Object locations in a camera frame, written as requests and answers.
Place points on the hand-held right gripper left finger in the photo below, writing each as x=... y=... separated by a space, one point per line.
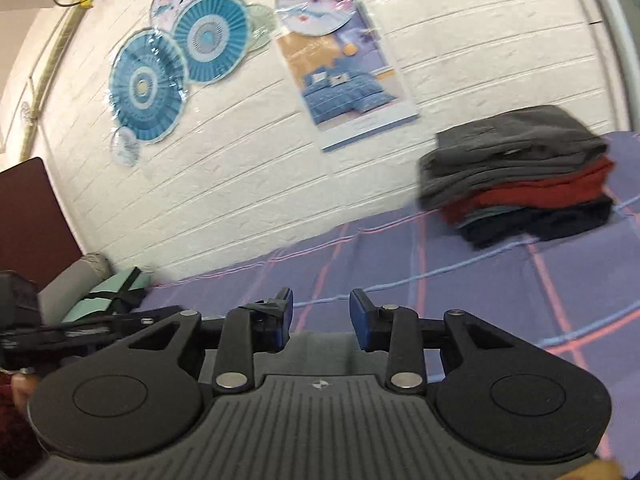
x=285 y=321

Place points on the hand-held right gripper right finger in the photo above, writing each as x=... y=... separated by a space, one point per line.
x=358 y=321

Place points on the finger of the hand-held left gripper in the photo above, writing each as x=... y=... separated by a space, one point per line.
x=90 y=334

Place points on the grey fleece pants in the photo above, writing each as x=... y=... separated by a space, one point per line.
x=325 y=355

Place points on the person's left forearm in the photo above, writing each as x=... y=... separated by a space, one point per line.
x=12 y=435

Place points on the person's left hand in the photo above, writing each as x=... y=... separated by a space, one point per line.
x=22 y=382

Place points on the grey bolster pillow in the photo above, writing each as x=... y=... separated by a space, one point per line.
x=65 y=290

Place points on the grey wave-patterned pillow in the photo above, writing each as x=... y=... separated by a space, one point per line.
x=97 y=262

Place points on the brown headboard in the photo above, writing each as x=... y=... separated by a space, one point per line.
x=35 y=220

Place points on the purple plaid bed sheet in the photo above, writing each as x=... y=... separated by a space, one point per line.
x=475 y=300

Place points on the small white paper fan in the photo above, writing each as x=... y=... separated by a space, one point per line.
x=125 y=146

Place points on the navy folded garment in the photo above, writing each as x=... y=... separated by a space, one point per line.
x=540 y=227

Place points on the red folded garment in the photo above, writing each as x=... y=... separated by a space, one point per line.
x=540 y=192

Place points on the dark grey folded garment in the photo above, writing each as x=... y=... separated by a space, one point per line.
x=510 y=155

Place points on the large blue paper fan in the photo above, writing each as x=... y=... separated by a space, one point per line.
x=145 y=87

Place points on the medium blue paper fan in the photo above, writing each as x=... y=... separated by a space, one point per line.
x=210 y=37

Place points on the pale green paper fan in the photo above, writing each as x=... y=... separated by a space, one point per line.
x=262 y=25

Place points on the white floral paper fan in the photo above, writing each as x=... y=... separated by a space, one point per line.
x=315 y=0

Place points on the white fan with pink flowers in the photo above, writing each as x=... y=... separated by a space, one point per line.
x=170 y=0

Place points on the bedding wall poster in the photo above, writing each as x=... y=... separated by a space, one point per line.
x=350 y=95

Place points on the white wall conduit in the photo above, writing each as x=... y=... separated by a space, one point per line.
x=47 y=55

